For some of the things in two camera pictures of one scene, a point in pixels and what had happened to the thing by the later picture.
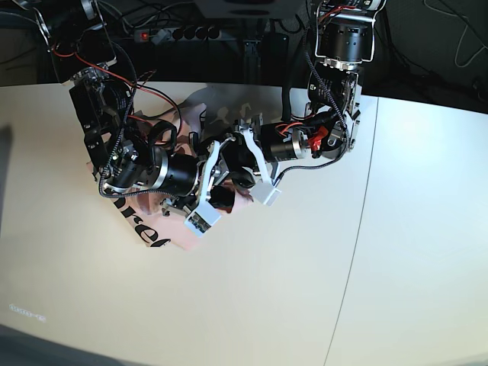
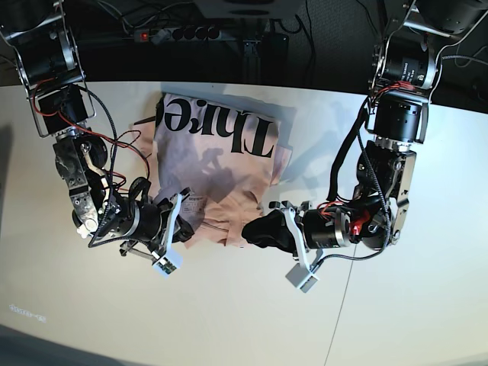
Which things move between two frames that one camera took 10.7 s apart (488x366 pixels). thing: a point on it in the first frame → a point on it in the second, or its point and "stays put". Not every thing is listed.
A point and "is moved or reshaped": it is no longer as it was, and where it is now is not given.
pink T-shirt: [178, 222] is moved or reshaped
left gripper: [187, 181] → [157, 223]
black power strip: [158, 36] stays put
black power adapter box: [274, 49] stays put
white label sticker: [24, 312] stays put
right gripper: [271, 141] → [316, 229]
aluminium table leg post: [252, 67] stays put
